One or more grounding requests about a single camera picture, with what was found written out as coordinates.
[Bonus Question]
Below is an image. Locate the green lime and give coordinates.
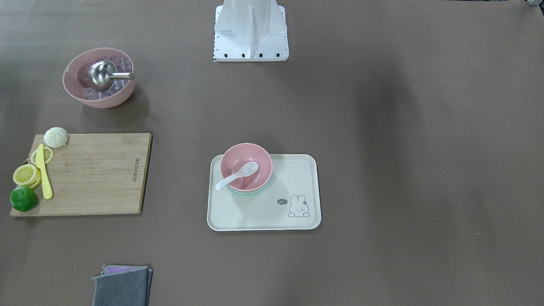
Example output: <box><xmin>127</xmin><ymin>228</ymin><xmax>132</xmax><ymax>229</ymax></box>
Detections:
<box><xmin>10</xmin><ymin>186</ymin><xmax>39</xmax><ymax>212</ymax></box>

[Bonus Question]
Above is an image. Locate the yellow plastic knife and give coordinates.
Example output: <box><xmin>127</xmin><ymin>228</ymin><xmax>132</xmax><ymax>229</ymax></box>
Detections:
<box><xmin>35</xmin><ymin>144</ymin><xmax>53</xmax><ymax>199</ymax></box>

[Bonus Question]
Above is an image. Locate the lemon slice lower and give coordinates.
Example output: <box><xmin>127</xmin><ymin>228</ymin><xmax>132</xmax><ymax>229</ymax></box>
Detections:
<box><xmin>29</xmin><ymin>147</ymin><xmax>54</xmax><ymax>165</ymax></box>

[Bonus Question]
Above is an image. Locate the green bowl stack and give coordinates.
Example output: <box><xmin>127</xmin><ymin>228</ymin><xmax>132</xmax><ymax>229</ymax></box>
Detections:
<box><xmin>226</xmin><ymin>183</ymin><xmax>269</xmax><ymax>197</ymax></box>

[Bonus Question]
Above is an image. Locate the cream serving tray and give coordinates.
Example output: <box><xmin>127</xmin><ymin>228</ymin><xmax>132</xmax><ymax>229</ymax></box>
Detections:
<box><xmin>207</xmin><ymin>154</ymin><xmax>321</xmax><ymax>231</ymax></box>

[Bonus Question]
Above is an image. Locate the large pink ice bowl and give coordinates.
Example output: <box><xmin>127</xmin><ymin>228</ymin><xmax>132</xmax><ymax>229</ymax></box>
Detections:
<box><xmin>62</xmin><ymin>47</ymin><xmax>136</xmax><ymax>108</ymax></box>

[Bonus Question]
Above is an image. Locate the grey folded cloth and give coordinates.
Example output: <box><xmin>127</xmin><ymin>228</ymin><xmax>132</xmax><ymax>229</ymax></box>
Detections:
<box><xmin>93</xmin><ymin>265</ymin><xmax>153</xmax><ymax>306</ymax></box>

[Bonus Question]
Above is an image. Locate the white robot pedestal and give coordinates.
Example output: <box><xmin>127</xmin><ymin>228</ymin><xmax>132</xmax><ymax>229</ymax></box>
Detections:
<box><xmin>212</xmin><ymin>0</ymin><xmax>289</xmax><ymax>62</ymax></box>

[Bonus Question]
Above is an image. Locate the metal ice scoop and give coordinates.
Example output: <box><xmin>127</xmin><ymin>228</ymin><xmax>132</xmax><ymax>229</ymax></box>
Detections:
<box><xmin>76</xmin><ymin>60</ymin><xmax>135</xmax><ymax>92</ymax></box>

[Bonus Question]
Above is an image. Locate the bamboo cutting board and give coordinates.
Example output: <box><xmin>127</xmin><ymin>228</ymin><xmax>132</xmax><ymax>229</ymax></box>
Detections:
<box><xmin>10</xmin><ymin>133</ymin><xmax>152</xmax><ymax>217</ymax></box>

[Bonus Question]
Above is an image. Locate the small pink bowl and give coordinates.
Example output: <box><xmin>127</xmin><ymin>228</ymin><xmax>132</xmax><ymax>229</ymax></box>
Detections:
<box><xmin>220</xmin><ymin>143</ymin><xmax>273</xmax><ymax>192</ymax></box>

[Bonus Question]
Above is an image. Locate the white ceramic spoon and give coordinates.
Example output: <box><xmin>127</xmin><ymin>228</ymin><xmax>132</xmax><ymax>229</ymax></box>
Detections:
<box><xmin>215</xmin><ymin>161</ymin><xmax>260</xmax><ymax>190</ymax></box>

